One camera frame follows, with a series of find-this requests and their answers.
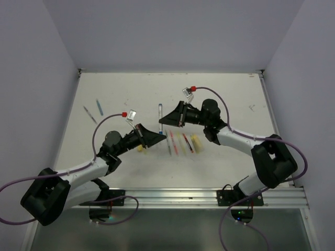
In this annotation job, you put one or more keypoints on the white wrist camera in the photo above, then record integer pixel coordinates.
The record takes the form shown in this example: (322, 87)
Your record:
(188, 93)
(129, 117)

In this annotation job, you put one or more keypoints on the yellow marker with blue cap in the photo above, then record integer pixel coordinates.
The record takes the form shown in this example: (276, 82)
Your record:
(199, 144)

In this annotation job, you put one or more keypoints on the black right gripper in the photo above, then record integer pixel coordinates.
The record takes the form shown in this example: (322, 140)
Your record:
(178, 116)

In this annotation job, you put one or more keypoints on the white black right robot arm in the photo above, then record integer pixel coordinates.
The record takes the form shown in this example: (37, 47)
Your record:
(272, 160)

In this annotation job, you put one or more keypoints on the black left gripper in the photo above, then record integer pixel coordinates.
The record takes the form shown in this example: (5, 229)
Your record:
(147, 138)

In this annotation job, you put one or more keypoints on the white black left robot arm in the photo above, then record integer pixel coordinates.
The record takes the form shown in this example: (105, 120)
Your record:
(51, 194)

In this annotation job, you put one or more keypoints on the light blue pen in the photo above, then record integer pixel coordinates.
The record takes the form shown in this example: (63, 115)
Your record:
(99, 107)

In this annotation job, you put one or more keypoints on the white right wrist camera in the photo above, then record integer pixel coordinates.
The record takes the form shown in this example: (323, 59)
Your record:
(188, 93)

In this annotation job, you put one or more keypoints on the blue capped pen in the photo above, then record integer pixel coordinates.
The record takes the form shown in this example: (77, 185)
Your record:
(160, 117)

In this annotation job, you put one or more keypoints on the pink highlighter pen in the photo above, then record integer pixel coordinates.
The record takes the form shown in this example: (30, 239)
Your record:
(173, 143)

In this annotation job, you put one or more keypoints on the thin yellow highlighter pen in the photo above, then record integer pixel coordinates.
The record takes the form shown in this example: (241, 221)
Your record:
(194, 143)

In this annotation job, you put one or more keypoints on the grey purple pen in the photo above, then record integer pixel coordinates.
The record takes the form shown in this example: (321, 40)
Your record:
(90, 115)

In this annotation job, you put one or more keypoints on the green highlighter pen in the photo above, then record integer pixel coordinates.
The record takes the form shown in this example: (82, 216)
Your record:
(168, 143)

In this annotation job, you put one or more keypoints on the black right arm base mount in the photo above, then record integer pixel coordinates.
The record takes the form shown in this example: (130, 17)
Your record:
(239, 206)

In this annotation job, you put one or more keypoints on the dark red pen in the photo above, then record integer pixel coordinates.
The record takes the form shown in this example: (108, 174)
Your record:
(188, 143)

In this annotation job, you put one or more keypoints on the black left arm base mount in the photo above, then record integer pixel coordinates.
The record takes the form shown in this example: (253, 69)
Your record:
(104, 204)

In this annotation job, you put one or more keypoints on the aluminium table edge rail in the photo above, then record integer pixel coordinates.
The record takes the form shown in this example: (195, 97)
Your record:
(212, 198)

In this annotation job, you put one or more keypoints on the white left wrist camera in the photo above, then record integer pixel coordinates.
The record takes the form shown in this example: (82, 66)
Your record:
(129, 117)

